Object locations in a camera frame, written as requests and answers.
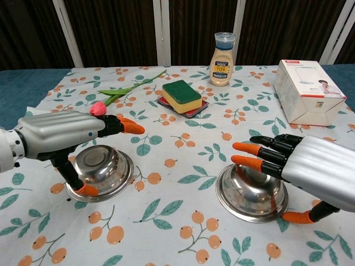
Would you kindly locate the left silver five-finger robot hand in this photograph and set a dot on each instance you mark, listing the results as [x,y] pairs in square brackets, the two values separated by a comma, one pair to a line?
[55,133]

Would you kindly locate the pink artificial tulip flower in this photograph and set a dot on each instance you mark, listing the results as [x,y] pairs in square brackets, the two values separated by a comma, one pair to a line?
[97,108]

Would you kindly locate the floral print tablecloth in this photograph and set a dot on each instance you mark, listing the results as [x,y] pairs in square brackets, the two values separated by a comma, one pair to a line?
[172,227]

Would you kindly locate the small stainless steel bowl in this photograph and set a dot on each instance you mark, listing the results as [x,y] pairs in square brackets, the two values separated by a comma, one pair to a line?
[105,166]
[249,194]

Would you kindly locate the white metal frame post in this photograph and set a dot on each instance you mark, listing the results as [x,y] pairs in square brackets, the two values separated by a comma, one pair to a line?
[68,33]
[161,33]
[239,22]
[334,33]

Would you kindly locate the red rectangular tray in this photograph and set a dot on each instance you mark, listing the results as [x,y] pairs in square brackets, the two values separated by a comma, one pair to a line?
[198,110]

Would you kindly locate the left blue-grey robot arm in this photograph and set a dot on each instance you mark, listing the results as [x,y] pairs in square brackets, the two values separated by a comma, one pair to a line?
[8,151]

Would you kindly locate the beige sauce bottle clear cap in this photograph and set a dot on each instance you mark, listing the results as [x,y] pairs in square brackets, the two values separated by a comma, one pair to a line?
[222,69]

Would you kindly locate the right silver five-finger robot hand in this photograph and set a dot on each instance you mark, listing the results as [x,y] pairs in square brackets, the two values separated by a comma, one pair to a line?
[321,171]

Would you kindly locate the green and yellow sponge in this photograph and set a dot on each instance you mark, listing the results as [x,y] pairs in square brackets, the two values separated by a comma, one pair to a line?
[181,94]

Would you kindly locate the white desk lamp box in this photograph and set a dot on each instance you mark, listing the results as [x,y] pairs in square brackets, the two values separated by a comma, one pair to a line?
[302,91]

